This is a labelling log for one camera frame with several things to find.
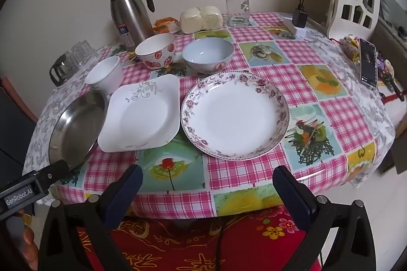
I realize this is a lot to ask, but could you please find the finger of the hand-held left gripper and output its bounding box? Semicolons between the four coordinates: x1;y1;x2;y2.
0;160;69;221

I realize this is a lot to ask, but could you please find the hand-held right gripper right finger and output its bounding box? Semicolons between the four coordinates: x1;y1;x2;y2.
272;165;376;271

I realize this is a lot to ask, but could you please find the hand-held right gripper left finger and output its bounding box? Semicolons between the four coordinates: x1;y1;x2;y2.
38;164;143;271

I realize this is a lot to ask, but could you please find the stainless steel plate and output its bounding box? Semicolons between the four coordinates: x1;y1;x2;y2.
48;90;109;171

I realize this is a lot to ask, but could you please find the white square plate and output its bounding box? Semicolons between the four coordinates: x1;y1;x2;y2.
97;74;181;153

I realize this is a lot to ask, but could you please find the floral rimmed round plate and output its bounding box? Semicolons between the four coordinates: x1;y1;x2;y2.
180;71;290;160

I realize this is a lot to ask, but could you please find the small white bowl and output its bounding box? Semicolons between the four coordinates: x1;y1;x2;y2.
84;56;124;96

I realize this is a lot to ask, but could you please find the strawberry print bowl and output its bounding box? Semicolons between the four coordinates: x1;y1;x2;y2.
135;33;176;70

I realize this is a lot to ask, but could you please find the person's left hand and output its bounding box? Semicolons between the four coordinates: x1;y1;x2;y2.
14;209;40;271

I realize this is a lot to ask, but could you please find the dark chair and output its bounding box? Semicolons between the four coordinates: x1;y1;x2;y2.
0;77;39;183

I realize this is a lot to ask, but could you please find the red floral cloth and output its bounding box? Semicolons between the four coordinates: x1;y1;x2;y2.
75;206;322;271

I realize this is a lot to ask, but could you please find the clear glass cup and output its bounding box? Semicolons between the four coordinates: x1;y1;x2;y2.
70;43;86;66
81;40;96;59

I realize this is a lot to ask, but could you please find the black smartphone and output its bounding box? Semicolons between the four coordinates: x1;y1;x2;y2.
359;38;379;89

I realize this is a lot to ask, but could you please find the light blue bowl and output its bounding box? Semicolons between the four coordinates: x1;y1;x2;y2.
181;37;235;74

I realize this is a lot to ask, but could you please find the white power strip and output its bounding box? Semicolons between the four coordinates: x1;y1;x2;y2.
282;18;307;38

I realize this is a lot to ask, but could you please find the orange snack packet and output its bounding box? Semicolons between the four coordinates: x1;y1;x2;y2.
152;17;181;34

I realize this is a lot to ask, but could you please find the stainless steel thermos jug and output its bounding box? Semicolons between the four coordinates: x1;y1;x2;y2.
107;0;156;52

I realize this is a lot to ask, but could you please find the black charger plug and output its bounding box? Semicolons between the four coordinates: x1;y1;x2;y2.
293;6;309;28

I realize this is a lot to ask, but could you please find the bag of steamed buns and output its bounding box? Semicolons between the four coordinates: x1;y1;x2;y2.
180;6;224;34

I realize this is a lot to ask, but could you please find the clear glass mug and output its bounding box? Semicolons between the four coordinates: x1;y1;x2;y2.
226;0;250;27

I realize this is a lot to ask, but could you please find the glass teapot with dark handle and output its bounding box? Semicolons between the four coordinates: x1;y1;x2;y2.
49;52;75;87

